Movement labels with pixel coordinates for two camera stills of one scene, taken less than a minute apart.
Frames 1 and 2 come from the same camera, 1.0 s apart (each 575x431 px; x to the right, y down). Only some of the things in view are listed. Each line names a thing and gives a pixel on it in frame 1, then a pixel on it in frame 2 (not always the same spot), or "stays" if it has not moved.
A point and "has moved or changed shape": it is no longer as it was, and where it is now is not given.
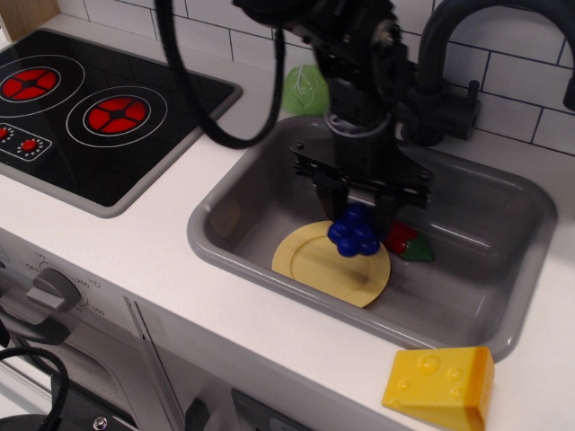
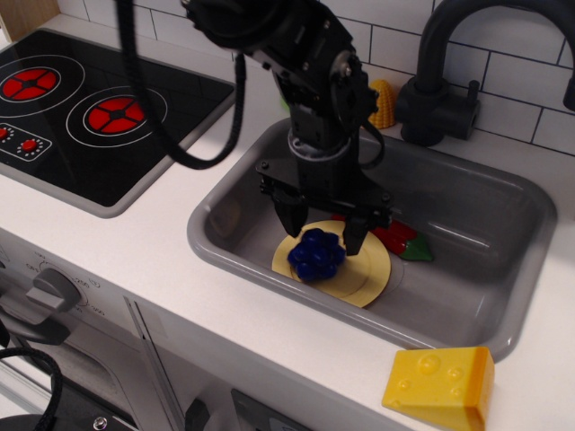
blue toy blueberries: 358,232 has moved or changed shape
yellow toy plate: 308,256 stays
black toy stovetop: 92,127 stays
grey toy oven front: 148,364 stays
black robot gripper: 366,154 → 330,175
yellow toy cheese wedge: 450,388 stays
